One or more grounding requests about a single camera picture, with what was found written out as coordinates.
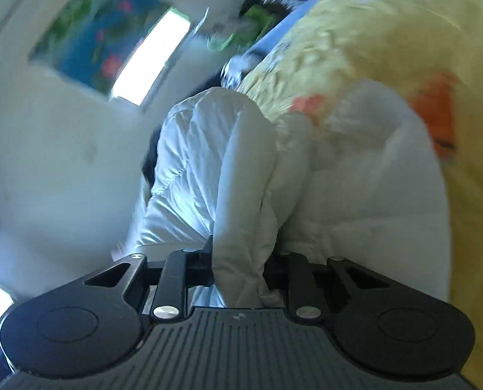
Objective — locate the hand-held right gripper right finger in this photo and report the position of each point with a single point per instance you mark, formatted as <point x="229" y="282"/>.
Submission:
<point x="278" y="274"/>

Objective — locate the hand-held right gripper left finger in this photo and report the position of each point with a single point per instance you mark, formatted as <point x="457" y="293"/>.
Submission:
<point x="207" y="268"/>

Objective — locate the white quilted jacket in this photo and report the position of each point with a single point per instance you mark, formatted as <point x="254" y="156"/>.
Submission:
<point x="241" y="162"/>

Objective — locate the bright window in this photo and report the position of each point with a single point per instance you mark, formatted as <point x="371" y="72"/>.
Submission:
<point x="152" y="61"/>

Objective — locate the green plastic crate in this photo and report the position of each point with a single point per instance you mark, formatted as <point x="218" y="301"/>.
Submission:
<point x="245" y="28"/>

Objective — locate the yellow printed bedspread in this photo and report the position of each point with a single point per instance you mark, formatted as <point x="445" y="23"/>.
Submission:
<point x="387" y="36"/>

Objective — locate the floral wall picture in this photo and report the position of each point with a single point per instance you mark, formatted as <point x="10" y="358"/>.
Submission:
<point x="91" y="28"/>

